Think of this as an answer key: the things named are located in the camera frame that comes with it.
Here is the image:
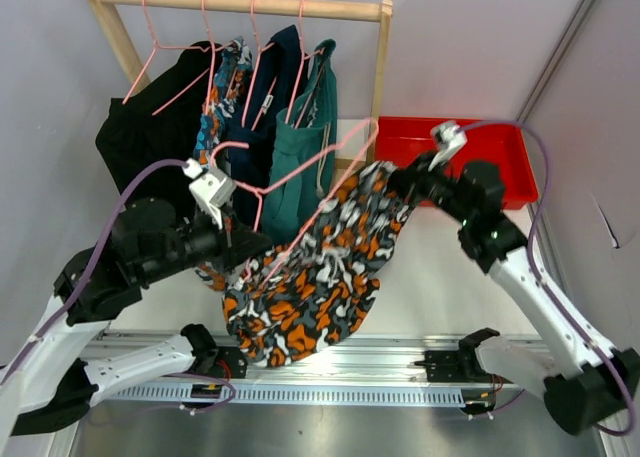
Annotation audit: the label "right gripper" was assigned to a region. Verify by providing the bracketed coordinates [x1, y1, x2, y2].
[381, 150, 475, 227]

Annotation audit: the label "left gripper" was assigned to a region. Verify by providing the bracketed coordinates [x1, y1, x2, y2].
[143, 199, 273, 284]

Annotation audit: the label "pink hanger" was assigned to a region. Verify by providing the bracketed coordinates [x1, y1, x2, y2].
[121, 0, 217, 117]
[208, 117, 380, 288]
[200, 0, 230, 115]
[241, 0, 272, 128]
[285, 0, 308, 128]

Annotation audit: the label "orange grey camouflage shorts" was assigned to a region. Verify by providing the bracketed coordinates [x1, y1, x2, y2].
[222, 161, 414, 368]

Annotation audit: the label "teal green shorts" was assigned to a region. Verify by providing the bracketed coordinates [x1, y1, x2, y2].
[259, 38, 338, 246]

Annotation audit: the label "black shorts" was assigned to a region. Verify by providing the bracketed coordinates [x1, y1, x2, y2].
[95, 41, 211, 192]

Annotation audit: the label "navy blue shorts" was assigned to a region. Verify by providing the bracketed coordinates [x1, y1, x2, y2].
[225, 24, 307, 228]

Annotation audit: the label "blue orange patterned shorts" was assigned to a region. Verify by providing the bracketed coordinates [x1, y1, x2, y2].
[192, 36, 255, 292]

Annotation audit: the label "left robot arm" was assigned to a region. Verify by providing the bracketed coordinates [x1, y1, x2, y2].
[1, 198, 271, 438]

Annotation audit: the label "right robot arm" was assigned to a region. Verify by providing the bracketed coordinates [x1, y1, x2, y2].
[389, 152, 639, 436]

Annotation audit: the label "red plastic tray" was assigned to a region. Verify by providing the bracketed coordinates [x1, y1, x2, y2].
[375, 116, 538, 210]

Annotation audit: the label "wooden clothes rack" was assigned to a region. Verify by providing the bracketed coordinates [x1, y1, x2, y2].
[82, 0, 395, 178]

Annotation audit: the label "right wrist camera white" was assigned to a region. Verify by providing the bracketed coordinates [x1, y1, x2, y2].
[429, 121, 467, 170]

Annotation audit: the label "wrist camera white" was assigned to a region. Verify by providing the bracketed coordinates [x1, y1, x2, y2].
[183, 158, 236, 229]
[429, 121, 467, 170]

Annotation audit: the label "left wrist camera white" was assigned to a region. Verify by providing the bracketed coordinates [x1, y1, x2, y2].
[183, 158, 236, 229]

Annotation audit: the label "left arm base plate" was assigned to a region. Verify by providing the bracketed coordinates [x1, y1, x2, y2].
[212, 346, 248, 380]

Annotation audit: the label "slotted cable duct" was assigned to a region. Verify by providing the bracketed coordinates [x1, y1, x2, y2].
[110, 380, 496, 408]

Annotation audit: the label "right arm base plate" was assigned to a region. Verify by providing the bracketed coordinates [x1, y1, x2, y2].
[412, 350, 491, 383]

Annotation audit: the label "aluminium rail frame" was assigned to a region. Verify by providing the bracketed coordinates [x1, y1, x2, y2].
[49, 206, 631, 457]

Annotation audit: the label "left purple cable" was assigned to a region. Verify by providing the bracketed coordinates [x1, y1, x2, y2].
[0, 158, 191, 386]

